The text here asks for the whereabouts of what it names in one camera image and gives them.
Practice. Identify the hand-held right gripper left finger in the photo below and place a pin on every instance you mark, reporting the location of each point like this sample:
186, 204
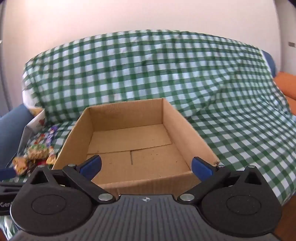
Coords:
92, 164

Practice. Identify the dark brown snack packet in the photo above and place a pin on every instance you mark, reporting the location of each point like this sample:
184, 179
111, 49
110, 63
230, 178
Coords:
32, 166

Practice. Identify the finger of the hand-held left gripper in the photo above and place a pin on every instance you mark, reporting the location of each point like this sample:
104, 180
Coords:
7, 173

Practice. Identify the clear grain bar packet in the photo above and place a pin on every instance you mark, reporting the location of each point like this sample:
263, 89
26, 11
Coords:
38, 151

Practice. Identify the orange cushion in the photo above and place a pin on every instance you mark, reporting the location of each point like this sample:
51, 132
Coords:
286, 85

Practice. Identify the wall switch plate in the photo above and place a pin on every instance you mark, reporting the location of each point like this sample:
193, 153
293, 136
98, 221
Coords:
291, 44

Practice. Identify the golden brown snack packet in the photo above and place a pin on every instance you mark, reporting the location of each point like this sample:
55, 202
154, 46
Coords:
20, 165

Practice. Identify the grey curtain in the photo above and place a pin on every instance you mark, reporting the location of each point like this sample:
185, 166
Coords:
1, 81

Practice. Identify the white mushroom print cushion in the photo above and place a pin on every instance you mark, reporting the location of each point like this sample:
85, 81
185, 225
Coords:
34, 122

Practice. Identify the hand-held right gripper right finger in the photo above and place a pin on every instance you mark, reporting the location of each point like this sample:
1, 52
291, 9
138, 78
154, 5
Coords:
202, 168

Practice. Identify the brown cardboard box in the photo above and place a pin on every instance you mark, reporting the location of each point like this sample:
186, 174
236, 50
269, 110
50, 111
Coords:
129, 139

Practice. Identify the purple snack packet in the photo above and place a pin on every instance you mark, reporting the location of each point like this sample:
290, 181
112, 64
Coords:
51, 136

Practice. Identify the green checked cloth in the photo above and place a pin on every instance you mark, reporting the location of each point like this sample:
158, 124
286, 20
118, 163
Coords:
150, 69

